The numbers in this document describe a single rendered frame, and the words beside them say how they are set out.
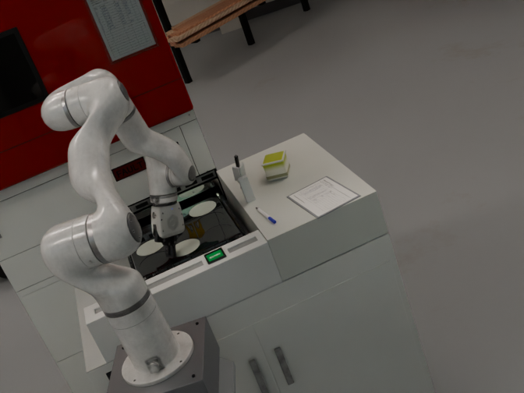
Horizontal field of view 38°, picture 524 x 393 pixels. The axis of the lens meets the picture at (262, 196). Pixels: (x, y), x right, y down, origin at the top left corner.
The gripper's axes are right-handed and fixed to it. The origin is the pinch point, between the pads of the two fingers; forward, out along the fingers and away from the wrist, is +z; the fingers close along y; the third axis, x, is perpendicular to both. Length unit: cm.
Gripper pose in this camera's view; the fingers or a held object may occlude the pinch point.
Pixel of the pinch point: (170, 250)
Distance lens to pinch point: 237.4
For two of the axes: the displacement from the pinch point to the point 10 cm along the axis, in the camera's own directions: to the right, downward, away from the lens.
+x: -7.5, -0.5, 6.6
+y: 6.5, -2.0, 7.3
